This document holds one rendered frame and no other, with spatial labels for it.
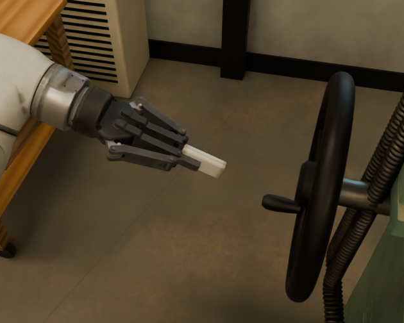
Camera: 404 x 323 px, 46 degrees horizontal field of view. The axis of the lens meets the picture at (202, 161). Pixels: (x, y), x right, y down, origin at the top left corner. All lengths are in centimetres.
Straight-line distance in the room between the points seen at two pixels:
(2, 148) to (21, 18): 81
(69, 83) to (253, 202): 100
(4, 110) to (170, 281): 86
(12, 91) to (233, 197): 103
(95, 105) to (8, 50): 14
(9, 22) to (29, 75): 78
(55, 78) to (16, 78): 5
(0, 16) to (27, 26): 10
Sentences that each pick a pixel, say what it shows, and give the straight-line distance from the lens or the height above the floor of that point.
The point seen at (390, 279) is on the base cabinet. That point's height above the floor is 52.
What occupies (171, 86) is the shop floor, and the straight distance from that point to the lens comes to 200.
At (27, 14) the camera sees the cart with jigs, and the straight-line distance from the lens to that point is 152.
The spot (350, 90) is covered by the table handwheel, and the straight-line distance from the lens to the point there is 54.
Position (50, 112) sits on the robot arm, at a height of 81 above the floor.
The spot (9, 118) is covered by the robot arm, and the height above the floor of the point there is 81.
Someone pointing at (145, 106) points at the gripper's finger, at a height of 77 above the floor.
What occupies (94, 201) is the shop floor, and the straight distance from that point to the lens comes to 164.
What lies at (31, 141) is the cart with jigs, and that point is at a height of 18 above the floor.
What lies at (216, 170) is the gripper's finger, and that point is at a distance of 74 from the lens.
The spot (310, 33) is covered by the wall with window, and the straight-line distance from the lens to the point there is 197.
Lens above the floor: 129
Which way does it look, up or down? 49 degrees down
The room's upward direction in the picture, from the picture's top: straight up
